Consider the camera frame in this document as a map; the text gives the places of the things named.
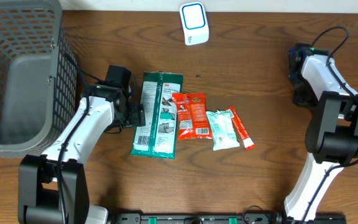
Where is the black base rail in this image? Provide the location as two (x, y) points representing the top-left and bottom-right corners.
(107, 212), (347, 224)

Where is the grey plastic mesh basket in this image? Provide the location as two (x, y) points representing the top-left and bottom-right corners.
(0, 1), (77, 158)

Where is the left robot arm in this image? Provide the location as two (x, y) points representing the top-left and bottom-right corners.
(17, 84), (145, 223)

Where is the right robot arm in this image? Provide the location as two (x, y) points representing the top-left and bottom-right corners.
(283, 44), (358, 223)

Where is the red Nescafe coffee pack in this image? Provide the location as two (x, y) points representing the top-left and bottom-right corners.
(172, 93), (213, 140)

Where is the red Nescafe stick sachet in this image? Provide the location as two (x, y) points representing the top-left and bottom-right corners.
(225, 106), (255, 151)

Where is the mint green wet wipes pack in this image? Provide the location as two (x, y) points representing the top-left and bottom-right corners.
(206, 111), (240, 151)

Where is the left black cable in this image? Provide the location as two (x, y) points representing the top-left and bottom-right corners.
(54, 51), (105, 224)

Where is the green white 3M package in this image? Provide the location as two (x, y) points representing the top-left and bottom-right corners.
(131, 72), (183, 159)

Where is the white barcode scanner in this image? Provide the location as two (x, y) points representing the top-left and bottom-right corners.
(179, 2), (209, 46)

